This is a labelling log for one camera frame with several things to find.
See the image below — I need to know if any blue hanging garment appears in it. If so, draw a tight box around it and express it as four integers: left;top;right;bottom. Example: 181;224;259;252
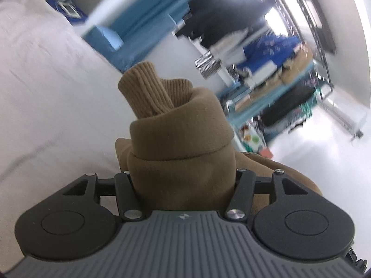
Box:
238;35;301;72

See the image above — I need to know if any white textured bed sheet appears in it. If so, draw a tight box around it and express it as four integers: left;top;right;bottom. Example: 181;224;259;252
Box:
1;0;134;271

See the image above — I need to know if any striped sleeve cuff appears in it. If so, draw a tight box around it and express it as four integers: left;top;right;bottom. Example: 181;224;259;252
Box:
194;50;221;79

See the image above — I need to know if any black hanging jacket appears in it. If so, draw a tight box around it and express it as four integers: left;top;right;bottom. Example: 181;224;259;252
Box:
176;0;275;48

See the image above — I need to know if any black clothes rack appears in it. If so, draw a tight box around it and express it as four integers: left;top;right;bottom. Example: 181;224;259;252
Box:
275;0;336;100

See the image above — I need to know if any brown hooded sweatshirt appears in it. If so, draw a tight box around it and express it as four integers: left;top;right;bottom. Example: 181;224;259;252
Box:
115;62;319;213

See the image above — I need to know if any blue nightstand tray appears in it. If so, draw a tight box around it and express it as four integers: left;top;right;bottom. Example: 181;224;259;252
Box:
45;0;88;25

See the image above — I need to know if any white tablet device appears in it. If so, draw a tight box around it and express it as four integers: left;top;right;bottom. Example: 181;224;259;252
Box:
57;1;80;18

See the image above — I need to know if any blue covered chair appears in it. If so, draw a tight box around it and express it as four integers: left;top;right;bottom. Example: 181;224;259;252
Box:
82;26;125;66

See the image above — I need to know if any blue curtain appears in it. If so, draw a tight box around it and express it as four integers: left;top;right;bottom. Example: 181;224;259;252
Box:
109;0;189;72

